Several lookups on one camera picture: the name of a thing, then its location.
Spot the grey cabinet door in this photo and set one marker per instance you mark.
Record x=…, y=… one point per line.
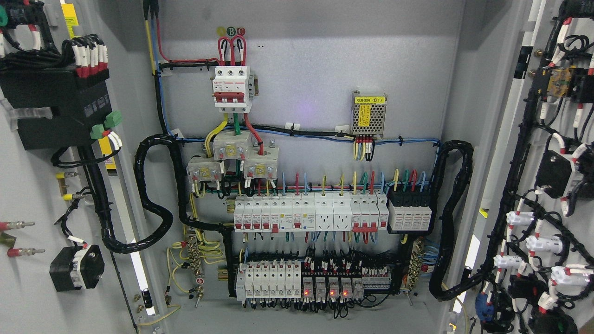
x=516, y=210
x=30, y=193

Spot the grey current transformers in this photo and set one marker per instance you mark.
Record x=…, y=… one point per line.
x=228, y=149

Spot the upper row circuit breakers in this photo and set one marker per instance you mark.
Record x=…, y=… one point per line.
x=312, y=212

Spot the metal mesh power supply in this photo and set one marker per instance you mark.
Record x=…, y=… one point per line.
x=368, y=113

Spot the red white main breaker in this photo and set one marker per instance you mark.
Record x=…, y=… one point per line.
x=232, y=91

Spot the lower row relays and breakers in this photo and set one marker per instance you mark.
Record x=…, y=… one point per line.
x=307, y=282

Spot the black surge protector block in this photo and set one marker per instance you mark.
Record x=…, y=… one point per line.
x=409, y=212

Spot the black digital power meter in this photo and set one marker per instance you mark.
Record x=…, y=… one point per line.
x=78, y=109

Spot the white rotary selector switch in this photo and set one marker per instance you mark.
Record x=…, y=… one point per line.
x=75, y=268

